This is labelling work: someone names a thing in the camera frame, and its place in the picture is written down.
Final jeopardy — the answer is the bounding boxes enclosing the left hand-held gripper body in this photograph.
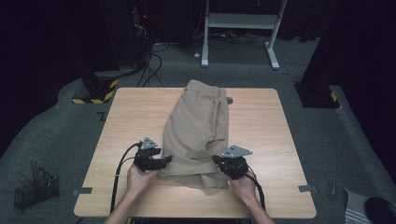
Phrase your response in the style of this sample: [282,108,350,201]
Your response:
[134,136,163,174]

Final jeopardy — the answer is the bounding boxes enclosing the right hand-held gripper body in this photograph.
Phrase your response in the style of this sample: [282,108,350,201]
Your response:
[219,145,254,181]

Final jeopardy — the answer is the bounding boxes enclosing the khaki shorts with black drawstring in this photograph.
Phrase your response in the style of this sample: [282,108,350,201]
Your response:
[157,78,231,190]

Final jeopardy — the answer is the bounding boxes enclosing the person's left hand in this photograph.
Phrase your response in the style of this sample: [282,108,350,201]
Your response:
[126,162,161,196]

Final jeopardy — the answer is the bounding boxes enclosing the person's right hand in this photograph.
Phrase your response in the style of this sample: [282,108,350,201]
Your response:
[228,170,259,203]

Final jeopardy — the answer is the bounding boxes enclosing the grey tape strip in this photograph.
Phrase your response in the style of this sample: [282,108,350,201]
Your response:
[72,187,93,197]
[297,184,318,193]

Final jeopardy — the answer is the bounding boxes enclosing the black base with yellow stripes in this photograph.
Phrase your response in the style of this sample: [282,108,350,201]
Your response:
[71,71,120,105]

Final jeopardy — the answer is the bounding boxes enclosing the black base with yellow mark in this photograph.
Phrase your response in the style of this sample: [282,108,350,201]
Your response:
[293,80,342,110]

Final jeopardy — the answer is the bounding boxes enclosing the black computer tower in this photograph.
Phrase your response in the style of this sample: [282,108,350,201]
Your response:
[129,0,154,67]

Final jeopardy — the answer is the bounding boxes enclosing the right hand-held gripper black cable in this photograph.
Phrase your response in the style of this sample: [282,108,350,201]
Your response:
[243,163,267,212]

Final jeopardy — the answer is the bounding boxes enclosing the hand-held gripper black cable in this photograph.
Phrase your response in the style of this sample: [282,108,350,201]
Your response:
[109,141,143,216]
[243,163,267,212]

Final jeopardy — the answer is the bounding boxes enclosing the left hand-held gripper black cable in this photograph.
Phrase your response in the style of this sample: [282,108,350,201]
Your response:
[109,141,143,216]

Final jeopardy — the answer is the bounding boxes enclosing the black floor cables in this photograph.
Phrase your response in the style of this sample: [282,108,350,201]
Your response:
[135,40,172,89]

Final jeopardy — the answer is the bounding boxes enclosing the black wire basket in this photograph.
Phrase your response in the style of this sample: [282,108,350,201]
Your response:
[13,160,61,211]

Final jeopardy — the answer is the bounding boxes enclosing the white metal stand frame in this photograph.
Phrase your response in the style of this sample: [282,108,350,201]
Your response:
[200,0,290,71]

